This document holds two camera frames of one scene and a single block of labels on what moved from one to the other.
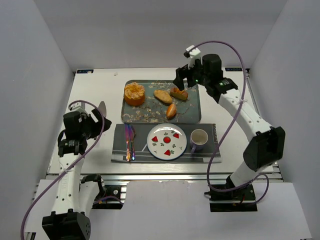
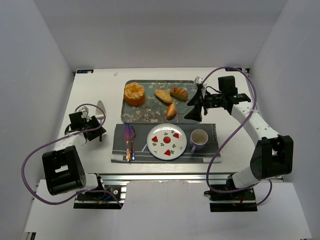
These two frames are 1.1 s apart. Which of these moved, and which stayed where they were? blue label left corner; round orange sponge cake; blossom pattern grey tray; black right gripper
Moved: black right gripper
Stayed: blue label left corner; round orange sponge cake; blossom pattern grey tray
